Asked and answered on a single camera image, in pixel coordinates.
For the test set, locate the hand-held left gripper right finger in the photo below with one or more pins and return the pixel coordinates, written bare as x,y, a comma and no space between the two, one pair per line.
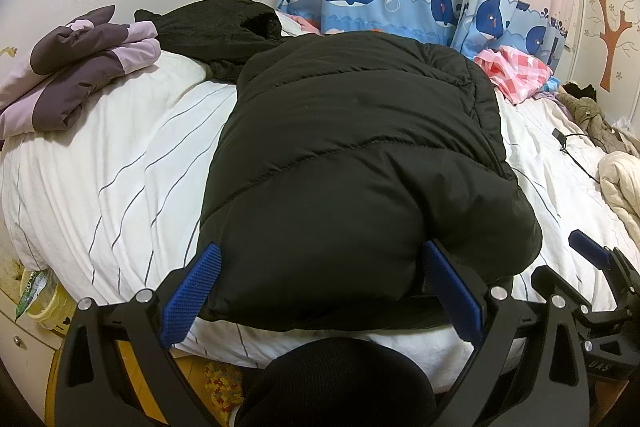
452,292

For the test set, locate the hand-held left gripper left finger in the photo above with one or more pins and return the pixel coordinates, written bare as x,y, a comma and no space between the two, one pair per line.
192,292

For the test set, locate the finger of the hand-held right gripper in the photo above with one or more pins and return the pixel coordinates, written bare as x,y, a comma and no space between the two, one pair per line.
547,277
587,244

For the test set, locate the black puffer jacket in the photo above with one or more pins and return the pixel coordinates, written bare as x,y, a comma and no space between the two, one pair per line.
360,157

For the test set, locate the cream blanket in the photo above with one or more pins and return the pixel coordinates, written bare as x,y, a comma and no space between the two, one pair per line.
620,192

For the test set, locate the colourful floor mat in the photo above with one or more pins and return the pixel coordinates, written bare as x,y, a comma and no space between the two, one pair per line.
222,384

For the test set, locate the white striped duvet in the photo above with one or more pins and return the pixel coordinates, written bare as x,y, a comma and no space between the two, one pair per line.
125,187

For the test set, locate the olive green jacket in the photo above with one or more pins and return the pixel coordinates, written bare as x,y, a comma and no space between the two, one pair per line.
592,117

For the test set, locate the person's black trouser leg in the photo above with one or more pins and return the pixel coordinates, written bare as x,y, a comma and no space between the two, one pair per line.
335,382

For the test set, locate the small black cloth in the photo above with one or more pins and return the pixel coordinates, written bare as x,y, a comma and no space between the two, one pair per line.
582,91

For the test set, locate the light blue cloth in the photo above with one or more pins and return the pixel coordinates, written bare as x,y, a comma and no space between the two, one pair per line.
552,84

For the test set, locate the white drawer cabinet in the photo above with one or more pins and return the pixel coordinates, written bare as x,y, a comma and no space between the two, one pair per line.
25,347

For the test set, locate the pink checked cloth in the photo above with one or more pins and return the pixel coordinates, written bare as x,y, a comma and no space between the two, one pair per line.
515,72

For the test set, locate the white wardrobe with tree sticker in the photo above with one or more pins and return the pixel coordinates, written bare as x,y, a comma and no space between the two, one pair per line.
612,37

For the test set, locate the purple and lilac quilted jacket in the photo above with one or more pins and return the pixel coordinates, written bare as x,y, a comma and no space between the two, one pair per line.
75,72

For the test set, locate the black fleece garment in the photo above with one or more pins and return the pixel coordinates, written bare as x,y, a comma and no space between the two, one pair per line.
200,27

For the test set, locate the pink striped cloth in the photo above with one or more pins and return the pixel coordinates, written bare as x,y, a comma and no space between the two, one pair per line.
300,22

